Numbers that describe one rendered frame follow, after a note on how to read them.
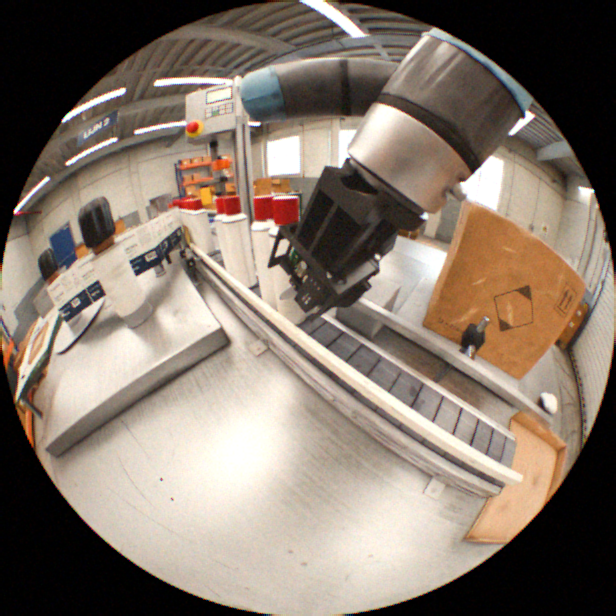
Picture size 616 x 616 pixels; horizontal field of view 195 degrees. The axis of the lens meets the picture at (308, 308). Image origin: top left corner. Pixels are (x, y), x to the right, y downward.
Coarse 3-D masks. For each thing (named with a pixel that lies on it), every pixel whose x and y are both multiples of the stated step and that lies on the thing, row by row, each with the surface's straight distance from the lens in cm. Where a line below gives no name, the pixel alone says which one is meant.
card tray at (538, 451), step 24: (528, 432) 54; (552, 432) 59; (528, 456) 53; (552, 456) 67; (528, 480) 54; (552, 480) 68; (504, 504) 47; (528, 504) 57; (480, 528) 43; (504, 528) 50
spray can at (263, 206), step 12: (264, 204) 27; (264, 216) 27; (252, 228) 28; (264, 228) 27; (252, 240) 29; (264, 240) 27; (264, 252) 28; (264, 264) 29; (264, 276) 30; (264, 288) 32; (264, 300) 34
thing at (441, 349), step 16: (368, 304) 24; (384, 320) 24; (400, 320) 24; (416, 336) 23; (432, 336) 24; (432, 352) 24; (448, 352) 24; (464, 368) 25; (480, 368) 25; (496, 384) 26; (512, 400) 29; (528, 400) 31; (544, 416) 34
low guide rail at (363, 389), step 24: (216, 264) 51; (240, 288) 37; (264, 312) 31; (336, 360) 23; (360, 384) 22; (384, 408) 23; (408, 408) 23; (432, 432) 24; (456, 456) 27; (480, 456) 28; (504, 480) 34
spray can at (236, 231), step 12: (228, 204) 37; (228, 216) 38; (240, 216) 38; (228, 228) 38; (240, 228) 37; (228, 240) 39; (240, 240) 38; (228, 252) 41; (240, 252) 39; (240, 264) 40; (252, 264) 41; (240, 276) 41; (252, 276) 42
